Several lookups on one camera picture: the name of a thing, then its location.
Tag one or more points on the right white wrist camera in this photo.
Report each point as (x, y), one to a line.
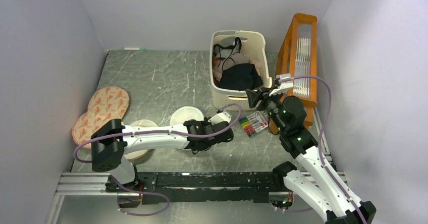
(283, 83)

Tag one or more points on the pack of coloured markers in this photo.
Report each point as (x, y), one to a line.
(254, 123)

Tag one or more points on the white mesh laundry bag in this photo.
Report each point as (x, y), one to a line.
(184, 114)

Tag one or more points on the green white marker pen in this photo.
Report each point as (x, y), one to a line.
(134, 48)

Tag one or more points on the beige round fabric pad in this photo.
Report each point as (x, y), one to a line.
(132, 157)

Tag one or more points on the orange wooden rack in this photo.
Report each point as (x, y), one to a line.
(298, 57)

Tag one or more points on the pink cloth in basket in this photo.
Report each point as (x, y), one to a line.
(218, 63)

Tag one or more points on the cream plastic laundry basket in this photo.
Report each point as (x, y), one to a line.
(253, 44)

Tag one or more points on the grey brown cloth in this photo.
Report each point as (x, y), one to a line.
(233, 60)

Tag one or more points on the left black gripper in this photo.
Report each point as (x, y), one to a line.
(214, 123)

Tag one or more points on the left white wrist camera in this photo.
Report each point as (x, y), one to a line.
(222, 116)

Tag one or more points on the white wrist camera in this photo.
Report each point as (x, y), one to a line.
(222, 116)
(283, 83)

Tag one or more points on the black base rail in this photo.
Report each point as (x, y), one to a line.
(202, 187)

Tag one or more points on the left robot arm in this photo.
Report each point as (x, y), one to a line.
(113, 141)

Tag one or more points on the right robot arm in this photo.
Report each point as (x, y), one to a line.
(327, 195)

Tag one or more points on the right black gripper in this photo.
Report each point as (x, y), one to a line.
(254, 96)

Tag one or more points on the black bra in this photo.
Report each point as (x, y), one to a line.
(240, 77)

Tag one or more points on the floral pink oven mitt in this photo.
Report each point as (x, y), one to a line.
(106, 104)

